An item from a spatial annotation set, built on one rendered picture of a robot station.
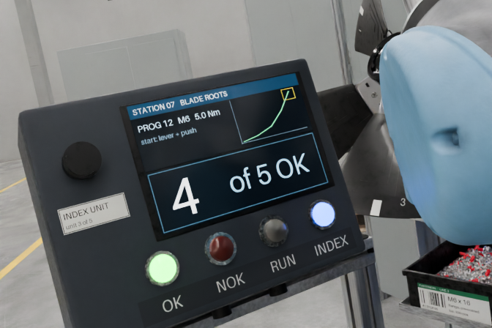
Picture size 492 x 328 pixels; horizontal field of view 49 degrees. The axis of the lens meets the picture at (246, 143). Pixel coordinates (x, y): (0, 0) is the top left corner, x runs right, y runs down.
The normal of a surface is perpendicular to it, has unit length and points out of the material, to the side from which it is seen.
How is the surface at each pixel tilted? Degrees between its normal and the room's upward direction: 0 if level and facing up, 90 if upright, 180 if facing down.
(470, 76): 56
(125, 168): 75
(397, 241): 90
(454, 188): 104
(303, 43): 90
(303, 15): 90
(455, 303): 90
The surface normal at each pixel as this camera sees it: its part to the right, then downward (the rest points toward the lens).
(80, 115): 0.38, -0.21
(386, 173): -0.29, -0.50
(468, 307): -0.73, 0.22
